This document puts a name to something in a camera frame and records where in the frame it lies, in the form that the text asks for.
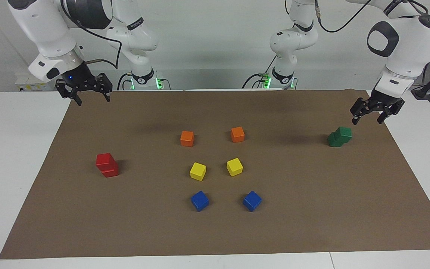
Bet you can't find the green wooden block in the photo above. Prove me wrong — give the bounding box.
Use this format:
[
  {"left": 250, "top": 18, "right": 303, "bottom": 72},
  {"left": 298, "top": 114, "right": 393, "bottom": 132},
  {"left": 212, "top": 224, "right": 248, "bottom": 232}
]
[
  {"left": 334, "top": 127, "right": 353, "bottom": 144},
  {"left": 327, "top": 133, "right": 344, "bottom": 148}
]

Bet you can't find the red wooden block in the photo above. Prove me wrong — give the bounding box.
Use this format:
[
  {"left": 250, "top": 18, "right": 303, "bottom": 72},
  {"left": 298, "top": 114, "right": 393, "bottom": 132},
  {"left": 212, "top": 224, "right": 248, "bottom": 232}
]
[
  {"left": 96, "top": 153, "right": 115, "bottom": 171},
  {"left": 101, "top": 164, "right": 119, "bottom": 178}
]

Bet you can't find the white socket box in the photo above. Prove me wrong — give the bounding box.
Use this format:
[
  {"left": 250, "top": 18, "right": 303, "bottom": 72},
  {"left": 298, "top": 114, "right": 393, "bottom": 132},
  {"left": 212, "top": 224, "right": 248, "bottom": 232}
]
[{"left": 15, "top": 72, "right": 56, "bottom": 92}]

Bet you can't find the yellow wooden block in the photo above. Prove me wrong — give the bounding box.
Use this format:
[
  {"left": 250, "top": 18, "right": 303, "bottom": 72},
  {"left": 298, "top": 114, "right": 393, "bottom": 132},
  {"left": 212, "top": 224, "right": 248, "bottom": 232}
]
[
  {"left": 190, "top": 162, "right": 207, "bottom": 182},
  {"left": 226, "top": 158, "right": 244, "bottom": 177}
]

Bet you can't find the blue wooden block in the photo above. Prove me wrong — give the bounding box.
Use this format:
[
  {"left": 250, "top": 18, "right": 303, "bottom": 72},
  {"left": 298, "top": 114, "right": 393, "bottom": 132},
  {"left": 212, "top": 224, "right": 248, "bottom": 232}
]
[
  {"left": 190, "top": 191, "right": 210, "bottom": 212},
  {"left": 242, "top": 191, "right": 263, "bottom": 212}
]

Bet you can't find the brown table mat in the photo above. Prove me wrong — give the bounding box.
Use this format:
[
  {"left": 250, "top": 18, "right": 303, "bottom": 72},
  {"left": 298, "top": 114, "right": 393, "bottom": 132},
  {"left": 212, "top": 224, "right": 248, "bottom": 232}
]
[{"left": 0, "top": 89, "right": 430, "bottom": 260}]

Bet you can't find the black base cable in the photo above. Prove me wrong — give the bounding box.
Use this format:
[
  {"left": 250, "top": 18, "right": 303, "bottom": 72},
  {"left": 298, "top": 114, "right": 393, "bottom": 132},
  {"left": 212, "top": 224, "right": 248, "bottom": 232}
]
[
  {"left": 242, "top": 54, "right": 277, "bottom": 89},
  {"left": 117, "top": 72, "right": 133, "bottom": 91}
]

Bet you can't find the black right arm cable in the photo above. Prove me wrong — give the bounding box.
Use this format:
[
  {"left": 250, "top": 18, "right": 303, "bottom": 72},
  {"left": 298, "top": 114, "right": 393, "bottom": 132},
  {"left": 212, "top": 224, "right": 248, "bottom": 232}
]
[{"left": 60, "top": 0, "right": 123, "bottom": 70}]

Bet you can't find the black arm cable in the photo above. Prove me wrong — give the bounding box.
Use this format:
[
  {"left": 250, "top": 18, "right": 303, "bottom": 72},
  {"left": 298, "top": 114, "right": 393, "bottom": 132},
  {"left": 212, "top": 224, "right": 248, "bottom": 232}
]
[
  {"left": 285, "top": 0, "right": 430, "bottom": 33},
  {"left": 60, "top": 0, "right": 123, "bottom": 70}
]

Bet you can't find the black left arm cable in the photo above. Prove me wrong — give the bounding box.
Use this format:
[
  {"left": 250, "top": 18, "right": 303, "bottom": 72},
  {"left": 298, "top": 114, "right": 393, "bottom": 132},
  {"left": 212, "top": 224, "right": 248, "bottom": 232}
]
[{"left": 285, "top": 0, "right": 430, "bottom": 33}]

